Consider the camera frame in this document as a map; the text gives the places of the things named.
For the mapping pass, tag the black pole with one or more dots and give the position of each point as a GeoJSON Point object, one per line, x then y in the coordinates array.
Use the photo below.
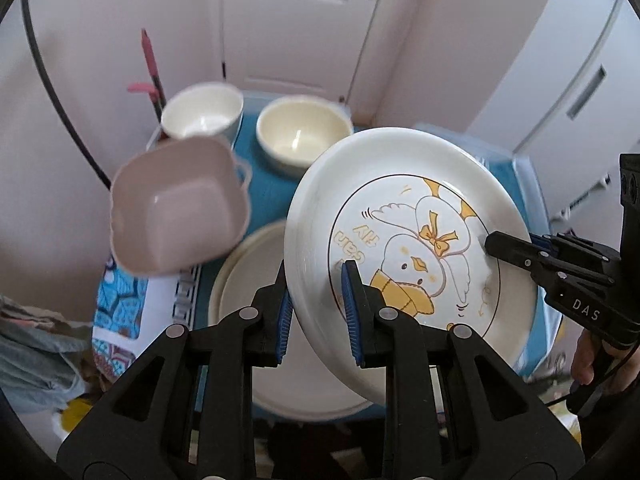
{"type": "Point", "coordinates": [55, 100]}

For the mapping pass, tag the pink square bowl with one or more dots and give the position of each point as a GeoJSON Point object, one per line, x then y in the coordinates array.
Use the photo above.
{"type": "Point", "coordinates": [179, 205]}

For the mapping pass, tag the cream yellow bowl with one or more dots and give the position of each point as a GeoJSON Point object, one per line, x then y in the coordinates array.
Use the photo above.
{"type": "Point", "coordinates": [294, 131]}

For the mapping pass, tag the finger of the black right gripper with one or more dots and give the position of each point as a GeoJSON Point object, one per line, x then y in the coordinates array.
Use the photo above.
{"type": "Point", "coordinates": [545, 256]}

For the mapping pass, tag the white refrigerator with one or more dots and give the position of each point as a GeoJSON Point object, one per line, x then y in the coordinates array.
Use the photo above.
{"type": "Point", "coordinates": [570, 100]}

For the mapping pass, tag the white ceramic bowl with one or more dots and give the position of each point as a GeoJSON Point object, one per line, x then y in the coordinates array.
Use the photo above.
{"type": "Point", "coordinates": [206, 109]}

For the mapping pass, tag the white plate with duck print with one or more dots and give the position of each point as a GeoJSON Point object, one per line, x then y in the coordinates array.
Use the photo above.
{"type": "Point", "coordinates": [412, 210]}

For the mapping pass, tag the blue patterned bag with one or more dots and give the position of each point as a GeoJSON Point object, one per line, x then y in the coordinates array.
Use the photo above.
{"type": "Point", "coordinates": [131, 313]}

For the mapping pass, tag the grey cloth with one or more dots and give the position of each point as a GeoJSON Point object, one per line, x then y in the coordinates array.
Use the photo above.
{"type": "Point", "coordinates": [46, 360]}

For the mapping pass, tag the white door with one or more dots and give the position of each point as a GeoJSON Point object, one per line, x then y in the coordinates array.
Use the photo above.
{"type": "Point", "coordinates": [295, 46]}

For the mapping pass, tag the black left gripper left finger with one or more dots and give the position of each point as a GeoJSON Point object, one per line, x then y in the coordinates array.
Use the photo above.
{"type": "Point", "coordinates": [183, 410]}

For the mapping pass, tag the pink handled mop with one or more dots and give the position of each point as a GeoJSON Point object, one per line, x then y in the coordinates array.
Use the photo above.
{"type": "Point", "coordinates": [153, 89]}

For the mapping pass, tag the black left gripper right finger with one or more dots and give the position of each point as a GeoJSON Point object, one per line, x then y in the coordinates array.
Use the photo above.
{"type": "Point", "coordinates": [454, 408]}

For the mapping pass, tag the plain white plate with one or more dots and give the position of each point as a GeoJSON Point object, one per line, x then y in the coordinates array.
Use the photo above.
{"type": "Point", "coordinates": [290, 381]}

